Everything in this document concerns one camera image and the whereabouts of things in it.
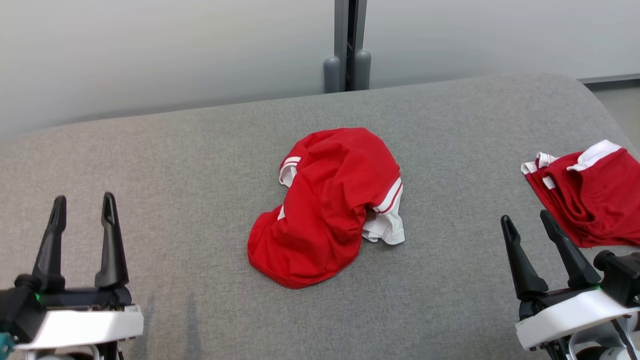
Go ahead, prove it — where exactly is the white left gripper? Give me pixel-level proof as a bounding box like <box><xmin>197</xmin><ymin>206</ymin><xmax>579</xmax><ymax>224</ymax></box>
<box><xmin>15</xmin><ymin>192</ymin><xmax>145</xmax><ymax>350</ymax></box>

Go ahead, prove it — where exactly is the red basketball jersey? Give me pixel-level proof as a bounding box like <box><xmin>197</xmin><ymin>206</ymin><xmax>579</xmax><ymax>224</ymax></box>
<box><xmin>247</xmin><ymin>127</ymin><xmax>406</xmax><ymax>290</ymax></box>

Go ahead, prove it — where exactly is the grey partition post with bumpers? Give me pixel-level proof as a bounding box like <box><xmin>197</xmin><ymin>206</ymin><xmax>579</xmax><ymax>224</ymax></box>
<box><xmin>323</xmin><ymin>0</ymin><xmax>372</xmax><ymax>95</ymax></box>

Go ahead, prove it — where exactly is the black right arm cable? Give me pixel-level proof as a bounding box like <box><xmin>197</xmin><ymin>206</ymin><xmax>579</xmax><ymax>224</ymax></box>
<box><xmin>611</xmin><ymin>317</ymin><xmax>632</xmax><ymax>360</ymax></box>

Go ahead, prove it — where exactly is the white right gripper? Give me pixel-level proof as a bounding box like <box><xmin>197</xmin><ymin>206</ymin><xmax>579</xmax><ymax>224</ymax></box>
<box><xmin>500</xmin><ymin>210</ymin><xmax>640</xmax><ymax>351</ymax></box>

